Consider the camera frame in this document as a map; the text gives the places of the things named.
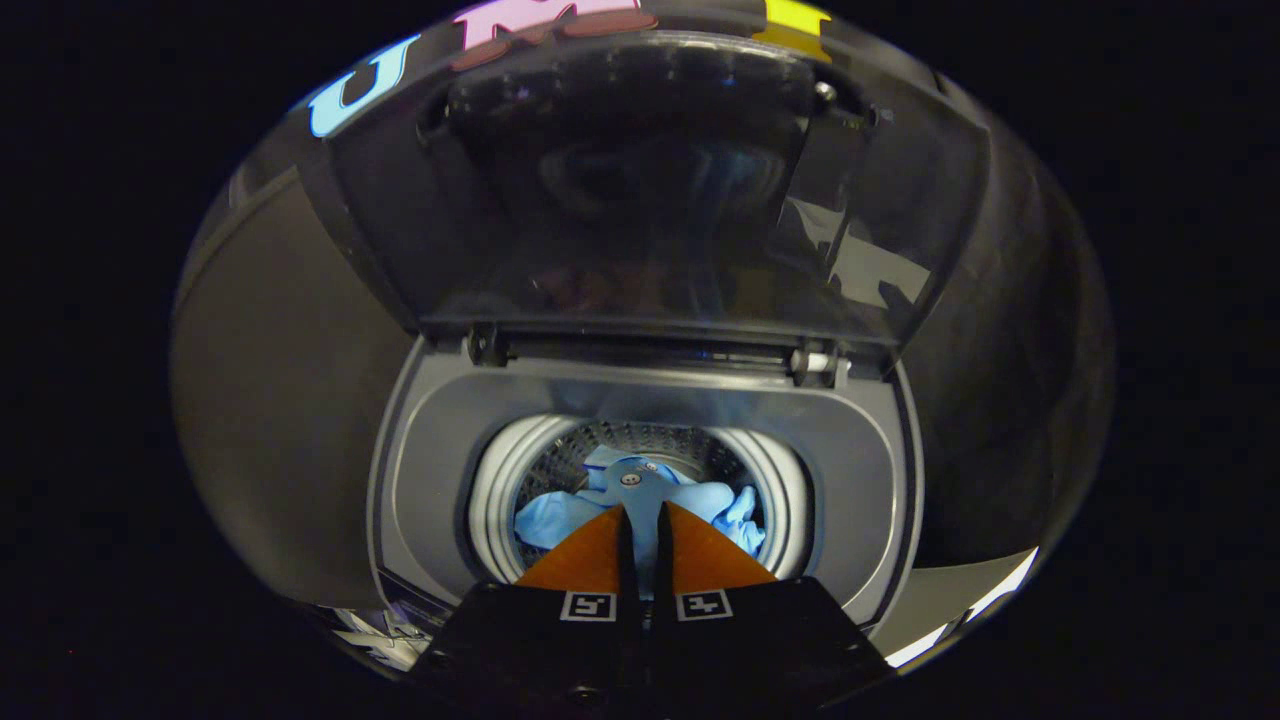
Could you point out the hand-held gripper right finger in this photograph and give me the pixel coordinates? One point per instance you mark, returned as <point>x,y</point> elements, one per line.
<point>662,600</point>

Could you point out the dark washing machine lid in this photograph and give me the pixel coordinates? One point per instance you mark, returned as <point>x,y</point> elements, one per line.
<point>650,200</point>

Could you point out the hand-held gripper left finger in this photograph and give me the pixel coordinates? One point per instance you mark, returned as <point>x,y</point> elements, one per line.
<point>626,600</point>

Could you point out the light blue polo shirt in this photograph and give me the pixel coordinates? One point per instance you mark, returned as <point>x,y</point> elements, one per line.
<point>560,520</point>

